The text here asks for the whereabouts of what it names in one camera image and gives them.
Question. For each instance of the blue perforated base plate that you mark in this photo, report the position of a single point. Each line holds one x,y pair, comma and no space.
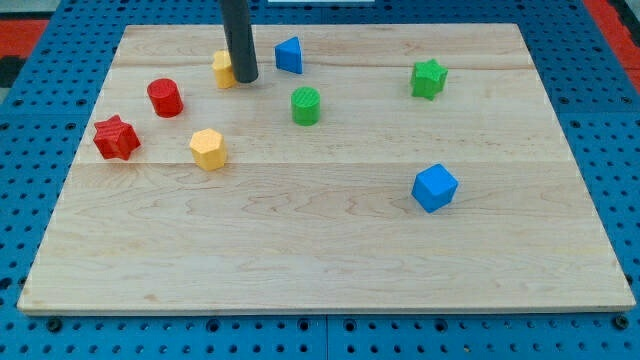
54,58

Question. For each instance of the yellow hexagon block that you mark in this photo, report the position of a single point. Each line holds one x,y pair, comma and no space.
208,149

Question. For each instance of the wooden board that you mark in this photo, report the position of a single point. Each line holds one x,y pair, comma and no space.
320,218

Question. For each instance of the blue cube block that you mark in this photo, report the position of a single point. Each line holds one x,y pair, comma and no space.
434,188

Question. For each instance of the red star block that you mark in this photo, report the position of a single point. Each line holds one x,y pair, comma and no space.
115,138

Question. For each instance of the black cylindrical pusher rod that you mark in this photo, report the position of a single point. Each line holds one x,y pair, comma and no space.
239,38

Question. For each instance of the blue triangular prism block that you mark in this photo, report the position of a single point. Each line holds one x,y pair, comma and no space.
289,56

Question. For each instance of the yellow heart block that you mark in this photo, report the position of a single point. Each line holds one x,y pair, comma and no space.
223,70

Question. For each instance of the red cylinder block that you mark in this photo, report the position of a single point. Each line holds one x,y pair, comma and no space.
165,97

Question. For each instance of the green star block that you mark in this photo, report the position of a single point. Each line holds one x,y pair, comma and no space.
428,79

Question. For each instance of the green cylinder block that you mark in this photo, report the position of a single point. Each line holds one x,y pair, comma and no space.
305,106

